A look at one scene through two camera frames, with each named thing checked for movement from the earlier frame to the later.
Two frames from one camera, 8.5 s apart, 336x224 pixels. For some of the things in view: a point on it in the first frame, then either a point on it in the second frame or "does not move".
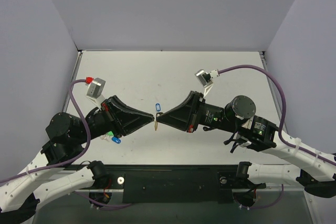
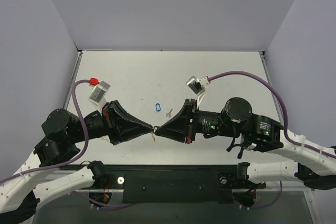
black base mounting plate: [209, 184] does not move
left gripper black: [111, 117] to [110, 123]
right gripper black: [196, 112] to [190, 120]
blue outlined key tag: [158, 107] does not move
